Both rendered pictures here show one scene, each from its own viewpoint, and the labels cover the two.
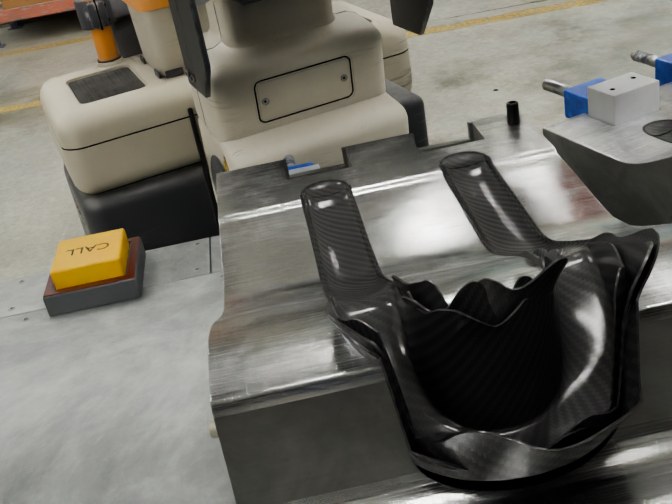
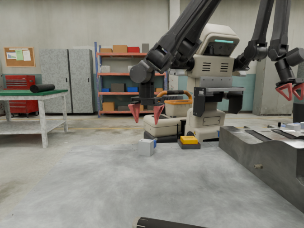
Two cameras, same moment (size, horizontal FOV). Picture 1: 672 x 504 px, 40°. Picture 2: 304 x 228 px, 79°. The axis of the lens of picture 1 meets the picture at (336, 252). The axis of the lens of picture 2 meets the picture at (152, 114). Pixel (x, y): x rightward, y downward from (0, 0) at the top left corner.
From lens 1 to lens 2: 42 cm
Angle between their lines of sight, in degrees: 18
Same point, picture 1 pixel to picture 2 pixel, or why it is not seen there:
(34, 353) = (183, 154)
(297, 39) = (211, 111)
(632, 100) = (296, 127)
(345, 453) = not seen: outside the picture
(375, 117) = not seen: hidden behind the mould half
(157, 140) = (170, 128)
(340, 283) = not seen: hidden behind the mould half
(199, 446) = (240, 173)
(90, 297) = (191, 146)
